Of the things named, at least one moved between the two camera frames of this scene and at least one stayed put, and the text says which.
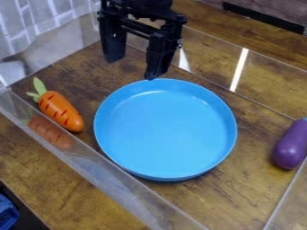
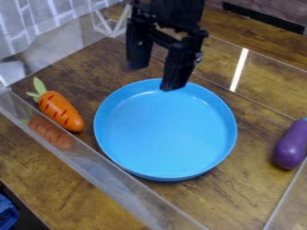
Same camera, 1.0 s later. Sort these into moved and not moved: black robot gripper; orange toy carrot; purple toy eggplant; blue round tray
Moved: black robot gripper
Not moved: orange toy carrot; purple toy eggplant; blue round tray
